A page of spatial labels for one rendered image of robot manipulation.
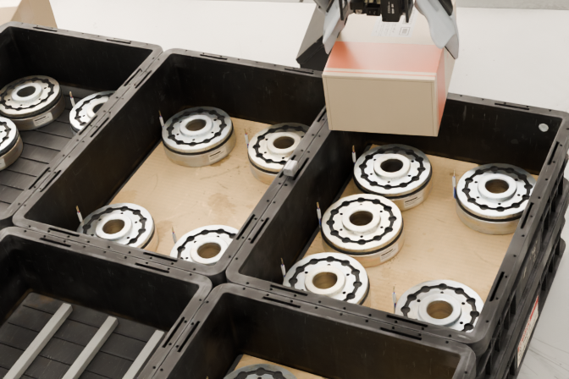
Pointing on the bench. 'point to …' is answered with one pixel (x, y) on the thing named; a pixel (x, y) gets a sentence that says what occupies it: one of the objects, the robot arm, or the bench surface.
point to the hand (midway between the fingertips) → (392, 52)
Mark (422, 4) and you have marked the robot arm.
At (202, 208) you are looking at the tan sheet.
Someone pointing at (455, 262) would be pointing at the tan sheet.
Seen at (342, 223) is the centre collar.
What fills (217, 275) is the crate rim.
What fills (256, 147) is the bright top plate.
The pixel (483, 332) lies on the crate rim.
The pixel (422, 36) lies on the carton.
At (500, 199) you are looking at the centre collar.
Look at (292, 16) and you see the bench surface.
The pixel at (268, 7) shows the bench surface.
